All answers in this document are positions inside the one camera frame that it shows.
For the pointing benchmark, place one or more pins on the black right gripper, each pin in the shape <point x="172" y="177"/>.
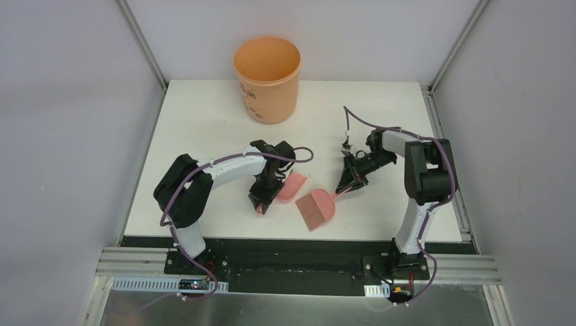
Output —
<point x="354" y="179"/>

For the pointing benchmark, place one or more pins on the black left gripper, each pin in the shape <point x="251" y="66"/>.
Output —
<point x="262" y="195"/>

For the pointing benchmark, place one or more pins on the pink plastic dustpan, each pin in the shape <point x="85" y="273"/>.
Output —
<point x="288" y="186"/>

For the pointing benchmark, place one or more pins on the pink hand brush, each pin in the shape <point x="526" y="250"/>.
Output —
<point x="318" y="207"/>

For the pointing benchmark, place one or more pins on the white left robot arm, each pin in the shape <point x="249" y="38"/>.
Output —
<point x="183" y="192"/>

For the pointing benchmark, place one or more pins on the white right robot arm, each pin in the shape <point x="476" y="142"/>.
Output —
<point x="429" y="181"/>

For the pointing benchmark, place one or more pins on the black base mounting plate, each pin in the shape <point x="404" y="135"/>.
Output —
<point x="295" y="267"/>

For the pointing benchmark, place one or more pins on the orange plastic bucket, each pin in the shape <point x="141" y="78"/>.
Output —
<point x="268" y="72"/>

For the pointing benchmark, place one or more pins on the right controller circuit board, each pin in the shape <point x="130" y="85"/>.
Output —
<point x="401" y="293"/>

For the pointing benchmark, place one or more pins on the controller circuit board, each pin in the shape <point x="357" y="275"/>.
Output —
<point x="401" y="293"/>
<point x="193" y="285"/>

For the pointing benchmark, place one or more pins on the left controller circuit board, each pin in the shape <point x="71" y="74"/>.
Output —
<point x="193" y="285"/>

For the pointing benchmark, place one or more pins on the aluminium front rail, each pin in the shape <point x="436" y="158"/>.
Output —
<point x="149" y="262"/>

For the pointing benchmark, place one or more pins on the right aluminium frame post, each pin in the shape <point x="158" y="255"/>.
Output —
<point x="457" y="46"/>

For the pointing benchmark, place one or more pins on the aluminium frame post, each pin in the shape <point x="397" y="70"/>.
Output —
<point x="457" y="46"/>
<point x="141" y="42"/>

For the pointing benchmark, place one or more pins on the left aluminium frame post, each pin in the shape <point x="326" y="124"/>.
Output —
<point x="141" y="42"/>

